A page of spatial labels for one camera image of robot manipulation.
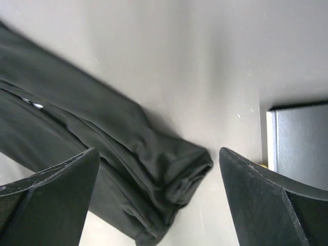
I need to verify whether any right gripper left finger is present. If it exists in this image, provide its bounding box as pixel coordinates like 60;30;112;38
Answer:
1;148;99;245

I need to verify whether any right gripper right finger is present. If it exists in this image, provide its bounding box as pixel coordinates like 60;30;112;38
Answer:
219;147;327;245

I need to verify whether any black printed t shirt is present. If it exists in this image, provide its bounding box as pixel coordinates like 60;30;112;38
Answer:
1;25;213;245

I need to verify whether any black notebook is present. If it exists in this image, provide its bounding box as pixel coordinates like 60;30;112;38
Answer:
266;101;327;190

